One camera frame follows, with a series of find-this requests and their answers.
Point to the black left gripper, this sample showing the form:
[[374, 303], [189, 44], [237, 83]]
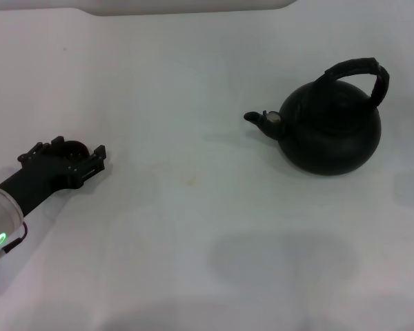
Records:
[[31, 182]]

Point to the small black teacup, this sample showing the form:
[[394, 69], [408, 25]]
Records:
[[76, 151]]

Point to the black round teapot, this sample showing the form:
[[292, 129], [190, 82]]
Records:
[[331, 138]]

